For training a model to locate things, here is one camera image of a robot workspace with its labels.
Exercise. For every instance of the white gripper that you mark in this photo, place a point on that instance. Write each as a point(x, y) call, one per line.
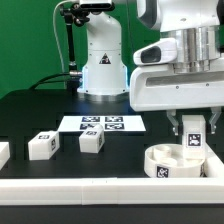
point(155, 88)

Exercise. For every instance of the white round stool seat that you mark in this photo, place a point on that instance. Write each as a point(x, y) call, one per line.
point(167, 161)

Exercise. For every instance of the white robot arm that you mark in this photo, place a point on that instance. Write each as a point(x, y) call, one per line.
point(184, 69)

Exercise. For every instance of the white marker sheet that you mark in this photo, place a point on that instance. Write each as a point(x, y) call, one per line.
point(128, 123)

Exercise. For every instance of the white right fence wall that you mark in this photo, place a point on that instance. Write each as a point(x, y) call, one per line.
point(213, 166)

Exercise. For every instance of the white fence wall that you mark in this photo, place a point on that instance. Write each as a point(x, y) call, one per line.
point(4, 153)
point(116, 191)
point(213, 166)

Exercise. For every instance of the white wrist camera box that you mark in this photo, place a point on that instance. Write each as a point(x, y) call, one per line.
point(163, 51)

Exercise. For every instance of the white front fence wall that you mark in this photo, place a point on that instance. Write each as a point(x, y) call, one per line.
point(116, 191)

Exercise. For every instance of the black camera stand pole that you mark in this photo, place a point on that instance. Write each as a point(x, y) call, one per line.
point(74, 15)

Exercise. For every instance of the white left fence wall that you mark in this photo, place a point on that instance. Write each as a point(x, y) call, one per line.
point(4, 153)

